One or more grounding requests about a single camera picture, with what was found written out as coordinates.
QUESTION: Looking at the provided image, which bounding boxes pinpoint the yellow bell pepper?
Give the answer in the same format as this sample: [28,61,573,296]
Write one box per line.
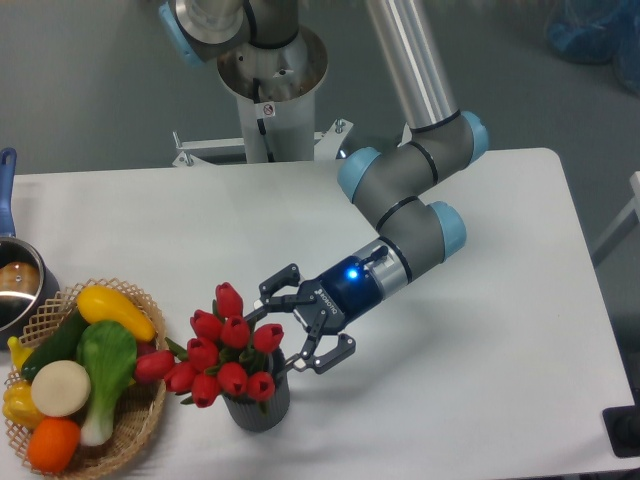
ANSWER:
[2,380,45,430]

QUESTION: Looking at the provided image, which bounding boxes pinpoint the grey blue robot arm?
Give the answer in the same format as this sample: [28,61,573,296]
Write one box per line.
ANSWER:
[159,1,488,373]

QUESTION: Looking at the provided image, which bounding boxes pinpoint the orange fruit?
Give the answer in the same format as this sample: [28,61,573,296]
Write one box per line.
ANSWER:
[27,417,80,473]

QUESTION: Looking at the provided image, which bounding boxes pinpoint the yellow banana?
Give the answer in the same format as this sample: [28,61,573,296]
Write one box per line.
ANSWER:
[7,336,34,371]

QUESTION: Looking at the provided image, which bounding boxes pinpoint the yellow squash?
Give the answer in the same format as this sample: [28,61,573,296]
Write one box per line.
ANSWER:
[76,285,156,342]

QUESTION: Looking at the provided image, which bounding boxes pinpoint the woven wicker basket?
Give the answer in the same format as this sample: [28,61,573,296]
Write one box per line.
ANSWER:
[1,278,166,479]

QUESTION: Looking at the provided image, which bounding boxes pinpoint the black device at table edge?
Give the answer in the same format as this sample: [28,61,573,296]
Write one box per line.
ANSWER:
[602,405,639,458]

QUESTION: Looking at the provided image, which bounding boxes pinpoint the blue handled saucepan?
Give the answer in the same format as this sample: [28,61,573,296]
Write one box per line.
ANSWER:
[1,147,59,350]

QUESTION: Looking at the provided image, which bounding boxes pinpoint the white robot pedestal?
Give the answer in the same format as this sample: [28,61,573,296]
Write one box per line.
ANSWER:
[174,26,355,167]

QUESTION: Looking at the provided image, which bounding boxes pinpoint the dark grey ribbed vase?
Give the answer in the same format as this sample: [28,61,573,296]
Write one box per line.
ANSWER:
[223,348,290,432]

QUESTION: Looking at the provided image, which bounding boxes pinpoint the green bok choy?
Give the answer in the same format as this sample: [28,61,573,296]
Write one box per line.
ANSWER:
[76,320,137,447]

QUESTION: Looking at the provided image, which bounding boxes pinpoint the white frame at right edge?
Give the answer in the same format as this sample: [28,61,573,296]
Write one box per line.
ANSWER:
[591,171,639,268]

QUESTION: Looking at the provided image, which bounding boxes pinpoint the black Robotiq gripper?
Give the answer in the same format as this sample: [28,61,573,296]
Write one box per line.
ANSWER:
[245,255,383,375]

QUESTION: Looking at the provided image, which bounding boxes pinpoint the dark green cucumber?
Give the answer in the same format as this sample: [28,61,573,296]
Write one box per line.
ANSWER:
[20,309,89,381]

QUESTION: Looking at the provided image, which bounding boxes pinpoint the red tulip bouquet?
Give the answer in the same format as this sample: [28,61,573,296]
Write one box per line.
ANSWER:
[133,282,284,408]

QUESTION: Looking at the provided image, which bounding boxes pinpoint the blue plastic bag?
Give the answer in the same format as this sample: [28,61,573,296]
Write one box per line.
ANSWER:
[544,1,639,95]

